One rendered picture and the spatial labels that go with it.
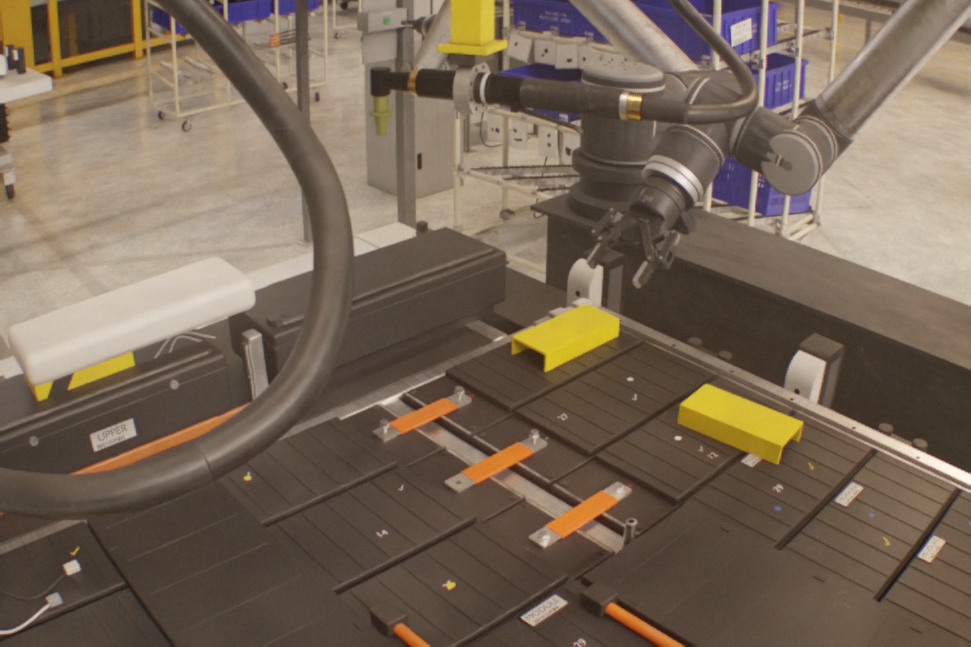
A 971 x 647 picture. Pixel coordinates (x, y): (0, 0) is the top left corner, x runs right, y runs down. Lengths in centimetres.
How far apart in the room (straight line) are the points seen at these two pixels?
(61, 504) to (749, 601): 68
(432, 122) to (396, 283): 362
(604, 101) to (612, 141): 81
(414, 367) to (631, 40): 136
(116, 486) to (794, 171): 117
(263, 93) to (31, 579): 62
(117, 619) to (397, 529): 34
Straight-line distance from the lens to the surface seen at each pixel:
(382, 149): 505
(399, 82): 143
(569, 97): 131
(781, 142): 146
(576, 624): 91
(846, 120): 160
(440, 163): 503
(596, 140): 212
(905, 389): 185
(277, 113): 68
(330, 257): 62
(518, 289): 186
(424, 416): 122
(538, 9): 393
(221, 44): 70
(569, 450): 117
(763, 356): 198
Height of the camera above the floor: 166
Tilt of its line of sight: 26 degrees down
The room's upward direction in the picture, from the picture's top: straight up
